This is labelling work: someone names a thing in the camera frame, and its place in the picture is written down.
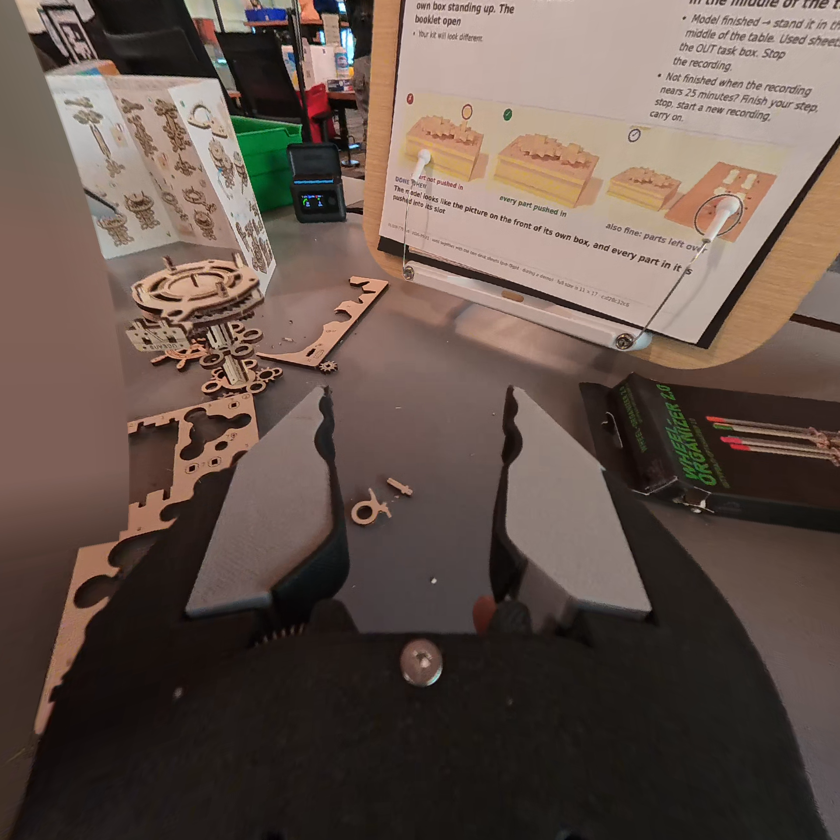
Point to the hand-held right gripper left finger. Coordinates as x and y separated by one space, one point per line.
269 518

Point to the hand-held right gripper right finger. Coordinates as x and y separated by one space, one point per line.
571 525

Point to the small wooden pin part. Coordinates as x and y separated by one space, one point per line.
400 487

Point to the round wooden model assembly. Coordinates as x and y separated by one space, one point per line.
190 289

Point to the black model kit box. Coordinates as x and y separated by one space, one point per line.
754 446

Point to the wooden sheet with cloud cutouts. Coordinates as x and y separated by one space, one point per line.
164 459

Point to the small wooden gear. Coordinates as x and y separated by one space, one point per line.
327 366

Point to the wavy-edged wooden sheet strip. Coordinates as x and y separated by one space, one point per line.
341 328

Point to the instruction board on stand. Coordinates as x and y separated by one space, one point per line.
774 295

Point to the black device with colour screen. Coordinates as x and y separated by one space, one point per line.
315 184

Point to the green plastic bin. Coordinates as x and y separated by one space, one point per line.
262 157

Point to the folded assembly instruction leaflet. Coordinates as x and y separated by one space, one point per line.
164 164

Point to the white printed instruction sheets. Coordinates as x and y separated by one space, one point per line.
590 131

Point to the black office chair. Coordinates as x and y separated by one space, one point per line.
262 72

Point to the white plastic bottle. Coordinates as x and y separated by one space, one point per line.
342 62

